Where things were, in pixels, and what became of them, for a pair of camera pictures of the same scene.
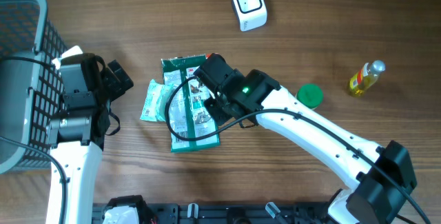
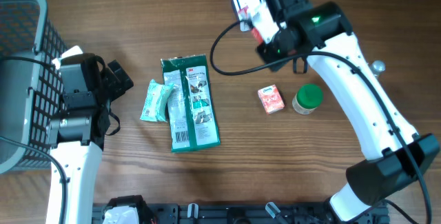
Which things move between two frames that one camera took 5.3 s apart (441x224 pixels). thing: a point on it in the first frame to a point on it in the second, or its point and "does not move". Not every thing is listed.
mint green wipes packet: [156, 100] does not move
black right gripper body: [218, 109] to [276, 48]
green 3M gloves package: [191, 125] does not move
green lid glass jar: [310, 94] does not move
